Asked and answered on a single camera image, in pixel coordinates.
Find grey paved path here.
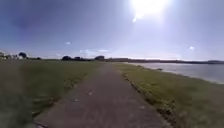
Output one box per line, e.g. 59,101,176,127
33,62,173,128

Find distant clump of trees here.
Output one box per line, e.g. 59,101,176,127
61,55,106,62

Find distant low shore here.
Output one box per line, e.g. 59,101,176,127
106,57,224,65

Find grass bank beside water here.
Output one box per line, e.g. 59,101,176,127
111,62,224,128

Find calm grey-blue water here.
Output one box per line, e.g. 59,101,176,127
124,61,224,85

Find wide green grass field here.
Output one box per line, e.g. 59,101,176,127
0,59,104,128

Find distant tree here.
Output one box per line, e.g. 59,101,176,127
18,51,28,60

